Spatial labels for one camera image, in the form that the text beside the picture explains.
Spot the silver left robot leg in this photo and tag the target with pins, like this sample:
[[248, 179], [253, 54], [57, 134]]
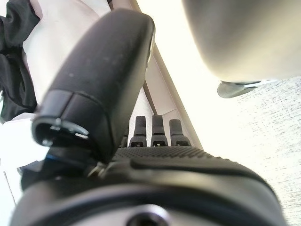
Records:
[[247, 35]]

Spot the brown bed base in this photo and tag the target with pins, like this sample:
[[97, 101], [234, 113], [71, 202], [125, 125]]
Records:
[[169, 89]]

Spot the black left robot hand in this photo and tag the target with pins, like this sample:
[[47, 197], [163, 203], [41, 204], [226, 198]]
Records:
[[105, 70]]

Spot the grey striped rug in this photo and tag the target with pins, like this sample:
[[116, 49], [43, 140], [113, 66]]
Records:
[[277, 141]]

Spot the black trousers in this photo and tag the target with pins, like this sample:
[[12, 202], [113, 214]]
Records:
[[14, 70]]

